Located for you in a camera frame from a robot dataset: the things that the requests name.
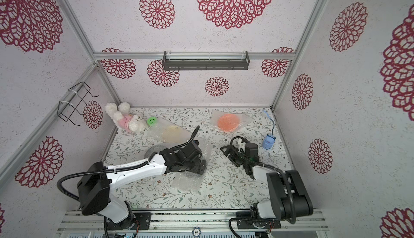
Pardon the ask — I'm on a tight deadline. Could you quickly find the black wire wall basket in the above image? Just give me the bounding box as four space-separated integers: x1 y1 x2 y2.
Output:
57 81 99 127

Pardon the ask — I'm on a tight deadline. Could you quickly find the orange plate in bubble wrap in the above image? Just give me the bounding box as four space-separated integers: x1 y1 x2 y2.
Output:
210 110 252 132

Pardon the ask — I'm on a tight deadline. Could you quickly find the yellow plate in bubble wrap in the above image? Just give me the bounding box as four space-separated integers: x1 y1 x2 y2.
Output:
147 117 191 144

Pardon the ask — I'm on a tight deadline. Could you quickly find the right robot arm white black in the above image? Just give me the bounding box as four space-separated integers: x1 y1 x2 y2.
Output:
220 136 314 238

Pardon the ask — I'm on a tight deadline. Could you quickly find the white plush bunny pink dress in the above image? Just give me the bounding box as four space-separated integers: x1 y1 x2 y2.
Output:
105 102 147 132

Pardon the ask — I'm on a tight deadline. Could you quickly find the aluminium front rail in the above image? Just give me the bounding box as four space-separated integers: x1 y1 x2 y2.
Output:
56 209 329 234

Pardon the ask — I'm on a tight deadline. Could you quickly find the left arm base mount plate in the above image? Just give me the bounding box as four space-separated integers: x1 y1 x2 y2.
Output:
104 212 152 230

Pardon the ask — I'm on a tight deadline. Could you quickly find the green round toy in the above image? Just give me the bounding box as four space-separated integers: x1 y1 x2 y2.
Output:
147 117 158 127

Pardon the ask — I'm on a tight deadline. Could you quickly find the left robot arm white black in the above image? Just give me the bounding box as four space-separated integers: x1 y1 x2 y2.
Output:
57 127 207 229

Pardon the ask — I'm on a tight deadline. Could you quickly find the blue toy with cord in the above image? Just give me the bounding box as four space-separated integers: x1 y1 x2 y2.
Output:
262 110 276 150

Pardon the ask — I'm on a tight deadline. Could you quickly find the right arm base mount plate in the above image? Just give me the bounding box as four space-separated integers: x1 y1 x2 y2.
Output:
236 212 281 229

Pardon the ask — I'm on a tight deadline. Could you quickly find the clear bubble wrap sheet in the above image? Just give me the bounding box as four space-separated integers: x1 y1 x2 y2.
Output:
171 139 212 192

